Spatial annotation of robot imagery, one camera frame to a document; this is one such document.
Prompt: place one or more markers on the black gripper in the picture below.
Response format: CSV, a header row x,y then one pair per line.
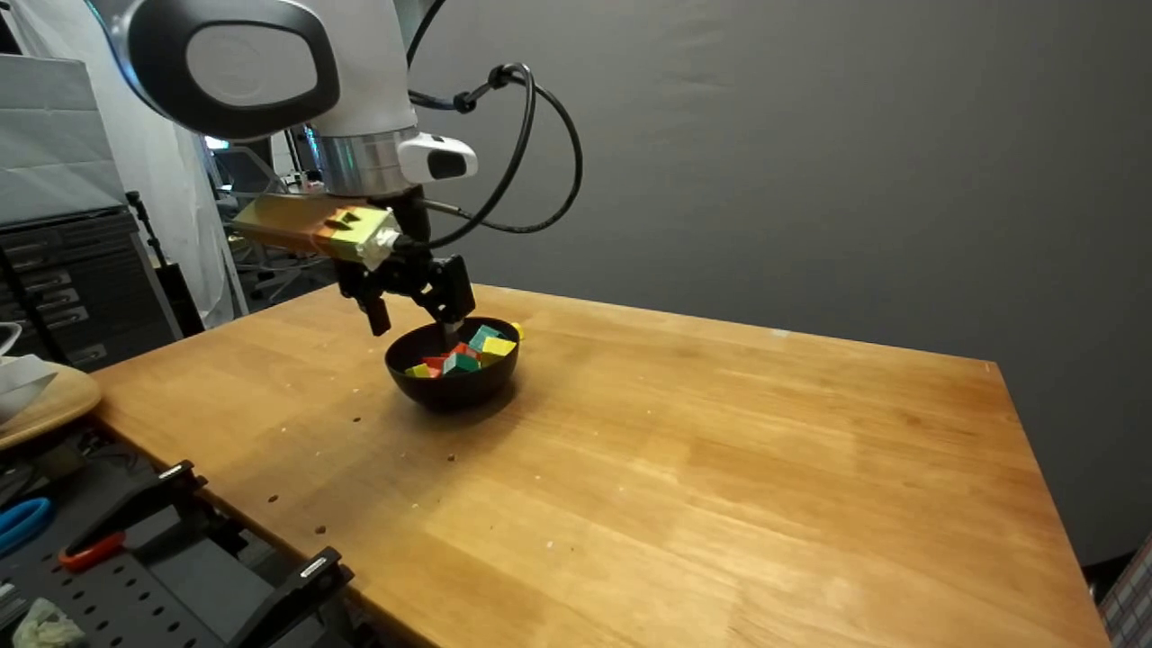
x,y
416,272

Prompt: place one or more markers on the yellow-green cube block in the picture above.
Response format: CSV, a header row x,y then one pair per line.
x,y
419,371

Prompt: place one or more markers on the black bowl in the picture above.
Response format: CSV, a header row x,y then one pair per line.
x,y
452,389

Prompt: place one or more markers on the red triangular prism block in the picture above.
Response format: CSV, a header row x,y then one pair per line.
x,y
460,363

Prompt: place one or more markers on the teal cube block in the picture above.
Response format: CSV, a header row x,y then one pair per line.
x,y
479,335

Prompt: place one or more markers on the yellow pentagon block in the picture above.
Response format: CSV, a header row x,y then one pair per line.
x,y
498,347

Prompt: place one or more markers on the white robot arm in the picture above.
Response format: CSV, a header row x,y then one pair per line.
x,y
335,71

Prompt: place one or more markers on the black clamp bar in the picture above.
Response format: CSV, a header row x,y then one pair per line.
x,y
299,596

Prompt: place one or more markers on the black equipment rack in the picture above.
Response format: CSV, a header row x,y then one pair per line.
x,y
81,289

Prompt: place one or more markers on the round wooden side table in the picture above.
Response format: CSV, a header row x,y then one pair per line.
x,y
65,398

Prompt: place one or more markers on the black pegboard cart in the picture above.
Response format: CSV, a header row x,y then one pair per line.
x,y
190,573

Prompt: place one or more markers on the grey backdrop screen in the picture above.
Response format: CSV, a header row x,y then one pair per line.
x,y
946,173

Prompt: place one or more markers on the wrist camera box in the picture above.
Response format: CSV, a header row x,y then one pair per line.
x,y
332,227

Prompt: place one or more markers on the orange handled clamp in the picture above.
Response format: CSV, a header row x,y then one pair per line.
x,y
93,555

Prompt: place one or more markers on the blue scissors handle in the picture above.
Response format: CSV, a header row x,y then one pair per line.
x,y
20,523

